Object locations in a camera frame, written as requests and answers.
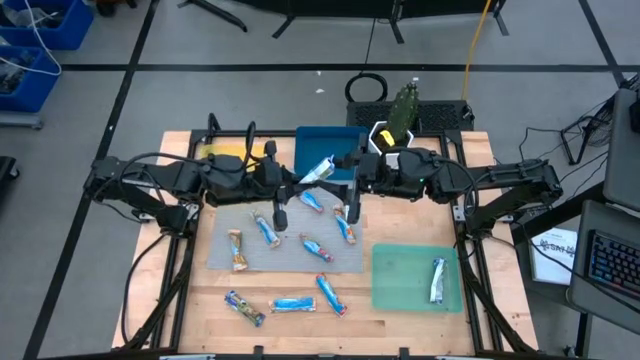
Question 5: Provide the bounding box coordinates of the blue red-tipped granola bar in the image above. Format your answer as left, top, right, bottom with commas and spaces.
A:
298, 190, 325, 215
298, 232, 335, 264
314, 272, 349, 319

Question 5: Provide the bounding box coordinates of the blue storage crate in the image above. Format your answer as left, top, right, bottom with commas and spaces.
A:
0, 45, 63, 114
0, 0, 95, 51

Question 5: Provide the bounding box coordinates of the white paper sheet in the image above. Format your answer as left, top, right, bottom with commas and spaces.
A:
529, 227, 579, 286

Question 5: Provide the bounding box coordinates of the green translucent plastic tray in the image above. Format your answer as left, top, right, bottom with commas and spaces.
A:
370, 243, 465, 315

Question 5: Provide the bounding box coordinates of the grey raised desk top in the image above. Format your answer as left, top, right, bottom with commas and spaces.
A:
601, 88, 640, 214

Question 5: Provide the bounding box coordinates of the grey woven mat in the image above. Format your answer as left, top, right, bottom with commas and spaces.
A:
206, 189, 365, 274

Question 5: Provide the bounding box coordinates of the black wire fan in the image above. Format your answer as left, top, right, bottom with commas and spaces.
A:
559, 97, 617, 166

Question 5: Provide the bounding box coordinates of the oat print granola bar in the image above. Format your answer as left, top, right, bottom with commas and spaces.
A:
227, 228, 250, 273

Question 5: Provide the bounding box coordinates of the black partition panel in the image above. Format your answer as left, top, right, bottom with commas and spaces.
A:
234, 0, 511, 45

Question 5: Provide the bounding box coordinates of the blue snack bar packet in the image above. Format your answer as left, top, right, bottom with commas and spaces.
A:
332, 204, 358, 246

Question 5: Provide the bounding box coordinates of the grey desk with keyboard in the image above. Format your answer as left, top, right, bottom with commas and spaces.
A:
564, 199, 640, 321

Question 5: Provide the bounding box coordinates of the black stand leg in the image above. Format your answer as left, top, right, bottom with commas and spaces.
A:
177, 0, 249, 33

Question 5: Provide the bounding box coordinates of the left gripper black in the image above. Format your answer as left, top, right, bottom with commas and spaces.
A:
257, 142, 326, 233

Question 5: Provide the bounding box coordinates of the yellow floor cable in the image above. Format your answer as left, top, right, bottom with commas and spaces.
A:
459, 0, 494, 101

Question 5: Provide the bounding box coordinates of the coiled black cable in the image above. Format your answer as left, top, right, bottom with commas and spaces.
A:
343, 72, 390, 104

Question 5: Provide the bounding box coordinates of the silver blue granola bar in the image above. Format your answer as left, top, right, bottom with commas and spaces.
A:
251, 209, 282, 250

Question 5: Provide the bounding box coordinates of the white cable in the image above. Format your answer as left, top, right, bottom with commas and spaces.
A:
0, 0, 64, 79

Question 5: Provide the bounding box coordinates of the green cactus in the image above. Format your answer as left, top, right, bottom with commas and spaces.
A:
385, 81, 421, 146

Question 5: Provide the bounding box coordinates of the black aluminium table frame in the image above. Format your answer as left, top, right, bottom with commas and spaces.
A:
112, 112, 539, 360

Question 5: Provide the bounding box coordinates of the yellow translucent plastic bin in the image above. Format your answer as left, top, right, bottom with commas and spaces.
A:
198, 143, 277, 174

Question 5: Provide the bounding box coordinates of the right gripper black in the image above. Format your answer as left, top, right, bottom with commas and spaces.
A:
322, 133, 401, 225

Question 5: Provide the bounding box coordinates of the blue plastic bin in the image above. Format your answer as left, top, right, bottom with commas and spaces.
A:
293, 125, 370, 182

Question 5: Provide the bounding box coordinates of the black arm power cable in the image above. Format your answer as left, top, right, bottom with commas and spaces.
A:
119, 232, 169, 346

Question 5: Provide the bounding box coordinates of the backlit black keyboard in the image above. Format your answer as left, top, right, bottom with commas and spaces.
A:
587, 229, 640, 301

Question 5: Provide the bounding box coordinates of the grey dolly platform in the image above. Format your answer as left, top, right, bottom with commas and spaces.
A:
0, 110, 44, 130

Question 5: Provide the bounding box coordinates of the light blue granola bar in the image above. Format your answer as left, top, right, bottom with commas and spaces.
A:
268, 296, 318, 315

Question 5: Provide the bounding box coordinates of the black perforated case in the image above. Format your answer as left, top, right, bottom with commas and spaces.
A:
345, 99, 475, 134

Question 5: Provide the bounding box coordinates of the dark blue granola bar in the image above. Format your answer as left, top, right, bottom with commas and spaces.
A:
223, 290, 267, 329

